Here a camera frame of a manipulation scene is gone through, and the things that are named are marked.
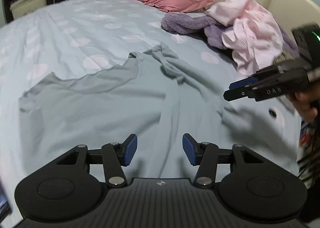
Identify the brown striped cloth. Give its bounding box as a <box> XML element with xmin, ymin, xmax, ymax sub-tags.
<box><xmin>273</xmin><ymin>51</ymin><xmax>300</xmax><ymax>66</ymax></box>

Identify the light pink garment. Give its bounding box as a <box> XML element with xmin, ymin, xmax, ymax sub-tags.
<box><xmin>205</xmin><ymin>0</ymin><xmax>284</xmax><ymax>75</ymax></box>

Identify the person's right hand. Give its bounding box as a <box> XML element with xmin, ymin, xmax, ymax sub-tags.
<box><xmin>287</xmin><ymin>91</ymin><xmax>319</xmax><ymax>121</ymax></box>

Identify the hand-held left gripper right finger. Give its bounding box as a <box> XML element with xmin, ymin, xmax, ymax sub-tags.
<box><xmin>182</xmin><ymin>133</ymin><xmax>264</xmax><ymax>188</ymax></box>

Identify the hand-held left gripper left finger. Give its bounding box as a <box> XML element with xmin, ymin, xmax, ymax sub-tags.
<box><xmin>56</xmin><ymin>133</ymin><xmax>138</xmax><ymax>188</ymax></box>

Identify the purple fuzzy garment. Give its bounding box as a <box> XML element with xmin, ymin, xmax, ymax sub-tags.
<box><xmin>161</xmin><ymin>13</ymin><xmax>300</xmax><ymax>59</ymax></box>

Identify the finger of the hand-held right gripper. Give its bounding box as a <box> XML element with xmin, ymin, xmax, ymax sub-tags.
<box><xmin>223</xmin><ymin>82</ymin><xmax>290</xmax><ymax>102</ymax></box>
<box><xmin>229</xmin><ymin>78</ymin><xmax>258</xmax><ymax>90</ymax></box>

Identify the grey tank top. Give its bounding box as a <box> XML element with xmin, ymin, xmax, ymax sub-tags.
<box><xmin>19</xmin><ymin>42</ymin><xmax>253</xmax><ymax>181</ymax></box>

